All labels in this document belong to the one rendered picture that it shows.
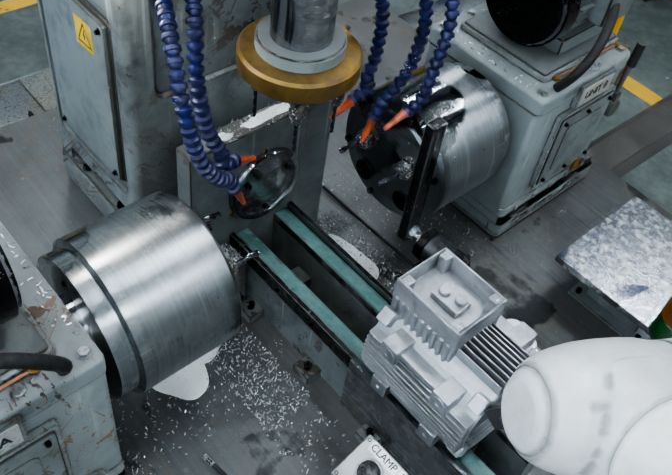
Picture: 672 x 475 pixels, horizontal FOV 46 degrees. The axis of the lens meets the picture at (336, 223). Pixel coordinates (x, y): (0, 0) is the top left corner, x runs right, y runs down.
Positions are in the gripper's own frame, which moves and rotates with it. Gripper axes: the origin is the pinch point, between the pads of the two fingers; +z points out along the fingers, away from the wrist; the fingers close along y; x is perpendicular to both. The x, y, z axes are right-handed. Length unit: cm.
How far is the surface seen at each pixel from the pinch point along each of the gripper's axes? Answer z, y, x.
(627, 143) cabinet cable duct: 126, -204, -6
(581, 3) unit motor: 5, -62, -45
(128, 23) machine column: 16, 11, -72
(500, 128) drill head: 19, -43, -33
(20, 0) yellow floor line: 237, -56, -190
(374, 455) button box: 6.5, 16.3, -5.1
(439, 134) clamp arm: 6.1, -19.5, -36.6
